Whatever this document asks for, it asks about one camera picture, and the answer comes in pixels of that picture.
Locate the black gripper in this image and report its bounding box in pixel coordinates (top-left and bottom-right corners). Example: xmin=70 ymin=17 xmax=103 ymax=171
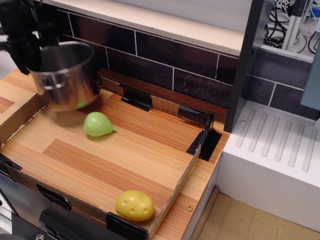
xmin=4 ymin=20 xmax=59 ymax=75

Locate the metal pot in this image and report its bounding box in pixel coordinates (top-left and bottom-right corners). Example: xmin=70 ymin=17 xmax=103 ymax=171
xmin=28 ymin=41 xmax=101 ymax=112

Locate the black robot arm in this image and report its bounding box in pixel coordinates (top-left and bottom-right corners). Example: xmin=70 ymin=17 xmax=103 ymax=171
xmin=0 ymin=0 xmax=59 ymax=75

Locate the green toy pear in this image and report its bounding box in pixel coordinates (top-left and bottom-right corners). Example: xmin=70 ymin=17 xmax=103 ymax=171
xmin=83 ymin=111 xmax=117 ymax=137

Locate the dark tiled backsplash shelf unit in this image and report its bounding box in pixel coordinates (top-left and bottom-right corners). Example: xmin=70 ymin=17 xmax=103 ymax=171
xmin=34 ymin=0 xmax=265 ymax=133

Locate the yellow toy potato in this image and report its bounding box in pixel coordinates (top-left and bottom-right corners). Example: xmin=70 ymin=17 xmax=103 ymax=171
xmin=115 ymin=190 xmax=155 ymax=222

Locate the white dish drainer sink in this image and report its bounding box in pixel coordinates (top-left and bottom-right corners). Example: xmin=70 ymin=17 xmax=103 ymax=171
xmin=216 ymin=101 xmax=320 ymax=231

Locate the tangle of black cables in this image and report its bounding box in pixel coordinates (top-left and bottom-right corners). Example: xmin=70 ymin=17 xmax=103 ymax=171
xmin=263 ymin=0 xmax=320 ymax=54

